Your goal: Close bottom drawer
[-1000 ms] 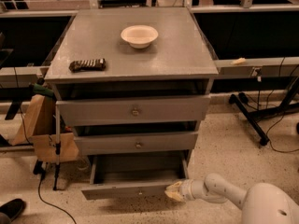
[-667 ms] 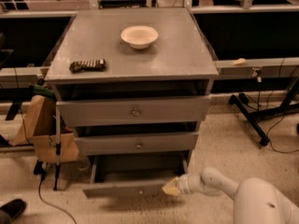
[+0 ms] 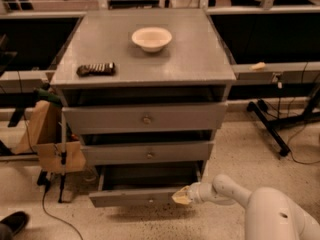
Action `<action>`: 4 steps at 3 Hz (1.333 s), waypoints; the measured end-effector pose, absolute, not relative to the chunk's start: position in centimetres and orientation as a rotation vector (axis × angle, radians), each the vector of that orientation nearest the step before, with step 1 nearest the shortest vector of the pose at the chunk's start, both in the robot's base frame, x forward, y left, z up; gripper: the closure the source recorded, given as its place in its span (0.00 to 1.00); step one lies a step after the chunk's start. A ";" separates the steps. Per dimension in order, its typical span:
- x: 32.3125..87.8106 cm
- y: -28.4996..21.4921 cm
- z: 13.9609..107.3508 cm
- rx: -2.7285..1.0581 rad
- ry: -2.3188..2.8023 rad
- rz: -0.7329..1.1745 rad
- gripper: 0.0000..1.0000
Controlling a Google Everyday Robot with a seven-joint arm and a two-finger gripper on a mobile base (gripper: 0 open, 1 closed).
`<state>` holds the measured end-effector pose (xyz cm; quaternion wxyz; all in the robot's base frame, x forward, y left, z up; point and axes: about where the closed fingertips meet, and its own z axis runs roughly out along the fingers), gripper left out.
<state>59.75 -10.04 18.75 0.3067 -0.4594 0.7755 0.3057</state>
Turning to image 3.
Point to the grey wooden drawer cabinet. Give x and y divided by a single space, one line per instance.
192 68

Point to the green handled tool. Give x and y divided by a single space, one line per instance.
46 93

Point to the grey bottom drawer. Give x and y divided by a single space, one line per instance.
143 184

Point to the grey top drawer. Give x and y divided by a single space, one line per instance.
145 118

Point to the black shoe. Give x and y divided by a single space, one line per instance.
15 222

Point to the black tripod stand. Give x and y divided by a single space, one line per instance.
42 178

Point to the grey drawer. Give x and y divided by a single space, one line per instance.
143 184
145 118
135 153

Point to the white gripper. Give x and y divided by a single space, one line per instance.
194 193

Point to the brown paper bag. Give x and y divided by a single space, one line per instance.
43 135

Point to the grey middle drawer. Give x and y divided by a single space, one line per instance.
135 153

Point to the black metal stand base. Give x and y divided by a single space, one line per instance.
307 116

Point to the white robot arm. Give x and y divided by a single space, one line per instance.
269 213

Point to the small yellow foam piece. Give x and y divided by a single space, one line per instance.
258 66

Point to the white bowl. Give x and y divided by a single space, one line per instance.
151 39

